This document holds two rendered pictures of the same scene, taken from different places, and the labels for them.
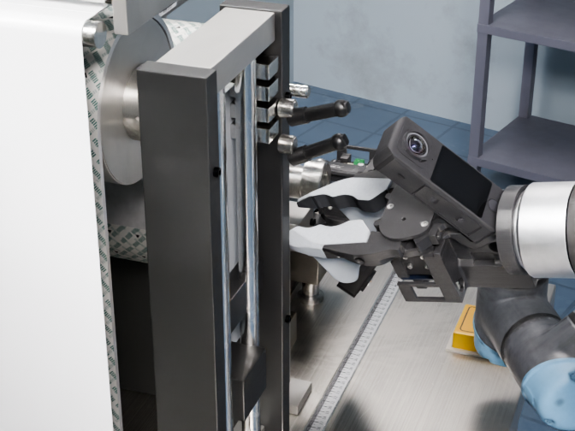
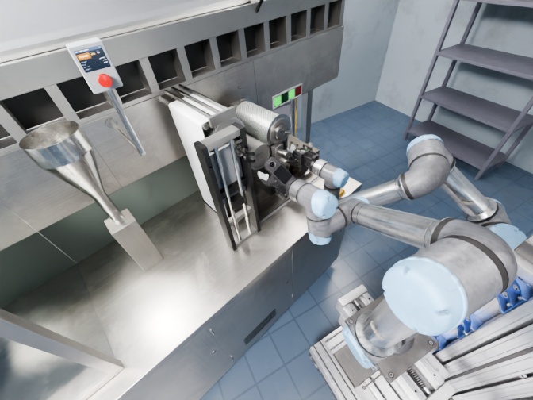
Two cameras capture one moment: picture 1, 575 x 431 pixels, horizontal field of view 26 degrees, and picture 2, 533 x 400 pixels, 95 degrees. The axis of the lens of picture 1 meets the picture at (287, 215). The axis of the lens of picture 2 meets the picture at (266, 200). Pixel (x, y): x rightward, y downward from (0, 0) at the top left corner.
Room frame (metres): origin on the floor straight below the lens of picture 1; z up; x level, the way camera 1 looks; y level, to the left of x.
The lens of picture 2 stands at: (0.32, -0.41, 1.83)
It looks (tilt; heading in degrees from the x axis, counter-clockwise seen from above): 46 degrees down; 32
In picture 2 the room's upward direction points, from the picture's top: 6 degrees counter-clockwise
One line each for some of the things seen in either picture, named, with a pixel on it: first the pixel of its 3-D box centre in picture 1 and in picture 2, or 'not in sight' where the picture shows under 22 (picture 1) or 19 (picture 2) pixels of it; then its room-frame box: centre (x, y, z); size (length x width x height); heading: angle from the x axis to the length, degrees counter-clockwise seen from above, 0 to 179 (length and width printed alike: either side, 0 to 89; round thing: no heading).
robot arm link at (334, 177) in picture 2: not in sight; (334, 175); (1.16, -0.24, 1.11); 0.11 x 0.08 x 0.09; 70
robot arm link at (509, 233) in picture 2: not in sight; (499, 244); (1.16, -0.89, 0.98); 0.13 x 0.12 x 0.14; 11
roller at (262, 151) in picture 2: not in sight; (243, 146); (1.12, 0.19, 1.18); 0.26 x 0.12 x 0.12; 70
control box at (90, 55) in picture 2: not in sight; (96, 67); (0.68, 0.24, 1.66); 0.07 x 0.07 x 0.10; 65
